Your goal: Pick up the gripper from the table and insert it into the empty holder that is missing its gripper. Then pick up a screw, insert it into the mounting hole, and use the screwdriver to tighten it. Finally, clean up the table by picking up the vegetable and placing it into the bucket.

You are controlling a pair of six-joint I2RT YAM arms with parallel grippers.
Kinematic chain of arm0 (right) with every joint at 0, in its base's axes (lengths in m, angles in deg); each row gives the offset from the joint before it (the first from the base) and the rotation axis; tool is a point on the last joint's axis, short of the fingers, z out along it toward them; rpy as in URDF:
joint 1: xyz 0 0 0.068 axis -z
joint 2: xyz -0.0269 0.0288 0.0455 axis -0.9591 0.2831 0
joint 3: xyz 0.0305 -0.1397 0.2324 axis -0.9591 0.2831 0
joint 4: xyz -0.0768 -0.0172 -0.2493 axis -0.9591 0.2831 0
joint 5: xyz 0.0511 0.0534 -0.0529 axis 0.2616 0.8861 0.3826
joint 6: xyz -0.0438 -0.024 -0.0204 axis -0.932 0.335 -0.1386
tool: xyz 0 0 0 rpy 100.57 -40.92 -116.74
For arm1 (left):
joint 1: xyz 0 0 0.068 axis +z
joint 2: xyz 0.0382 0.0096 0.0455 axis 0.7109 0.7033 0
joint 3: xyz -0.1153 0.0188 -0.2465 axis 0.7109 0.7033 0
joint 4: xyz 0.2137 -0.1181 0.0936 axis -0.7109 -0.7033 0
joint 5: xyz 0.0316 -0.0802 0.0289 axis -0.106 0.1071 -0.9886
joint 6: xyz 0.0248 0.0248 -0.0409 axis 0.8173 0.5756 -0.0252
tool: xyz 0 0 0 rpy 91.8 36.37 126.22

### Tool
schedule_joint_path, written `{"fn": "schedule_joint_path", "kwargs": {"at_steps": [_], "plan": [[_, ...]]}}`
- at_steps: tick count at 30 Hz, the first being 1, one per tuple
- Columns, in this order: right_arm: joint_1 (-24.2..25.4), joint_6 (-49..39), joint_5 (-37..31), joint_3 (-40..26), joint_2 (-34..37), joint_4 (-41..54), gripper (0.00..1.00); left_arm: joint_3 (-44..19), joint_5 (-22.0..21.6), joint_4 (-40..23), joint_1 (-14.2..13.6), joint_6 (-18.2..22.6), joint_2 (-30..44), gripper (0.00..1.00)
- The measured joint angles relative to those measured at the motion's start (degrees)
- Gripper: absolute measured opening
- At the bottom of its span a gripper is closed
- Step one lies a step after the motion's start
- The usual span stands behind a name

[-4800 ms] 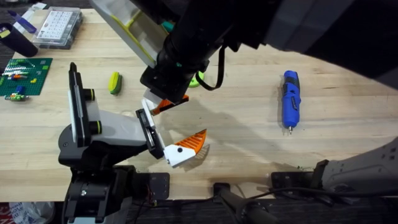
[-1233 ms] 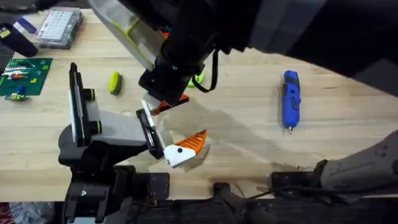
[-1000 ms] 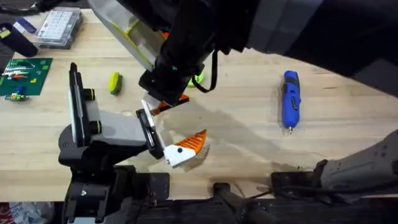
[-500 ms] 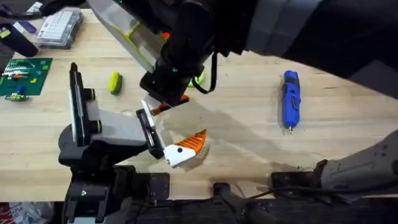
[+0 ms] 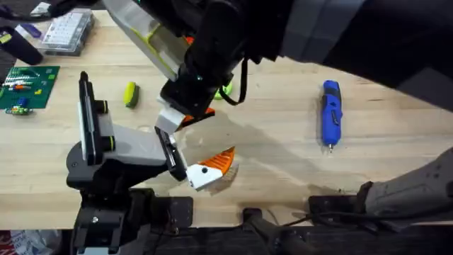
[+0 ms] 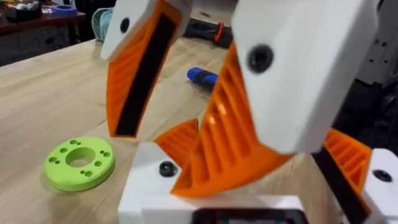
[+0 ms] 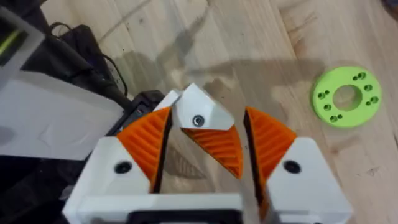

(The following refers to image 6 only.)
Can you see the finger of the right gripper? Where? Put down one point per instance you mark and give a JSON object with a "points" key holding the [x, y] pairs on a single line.
{"points": [[295, 93], [124, 81]]}

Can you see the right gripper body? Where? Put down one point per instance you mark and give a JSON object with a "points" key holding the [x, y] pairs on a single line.
{"points": [[214, 3]]}

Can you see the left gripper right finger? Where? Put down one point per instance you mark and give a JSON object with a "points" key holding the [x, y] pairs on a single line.
{"points": [[382, 193]]}

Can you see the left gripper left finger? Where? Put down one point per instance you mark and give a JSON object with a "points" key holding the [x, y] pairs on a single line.
{"points": [[146, 180]]}

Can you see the pale teal bucket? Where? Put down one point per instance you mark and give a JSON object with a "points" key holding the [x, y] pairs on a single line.
{"points": [[101, 25]]}

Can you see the green disc with holes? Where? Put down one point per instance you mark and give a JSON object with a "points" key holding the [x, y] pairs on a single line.
{"points": [[62, 177]]}

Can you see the blue tape roll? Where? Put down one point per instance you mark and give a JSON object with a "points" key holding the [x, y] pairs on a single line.
{"points": [[63, 10]]}

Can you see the brown wooden side table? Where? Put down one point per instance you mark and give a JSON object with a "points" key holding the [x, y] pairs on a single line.
{"points": [[37, 24]]}

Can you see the black box with items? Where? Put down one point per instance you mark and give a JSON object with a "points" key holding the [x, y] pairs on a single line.
{"points": [[23, 12]]}

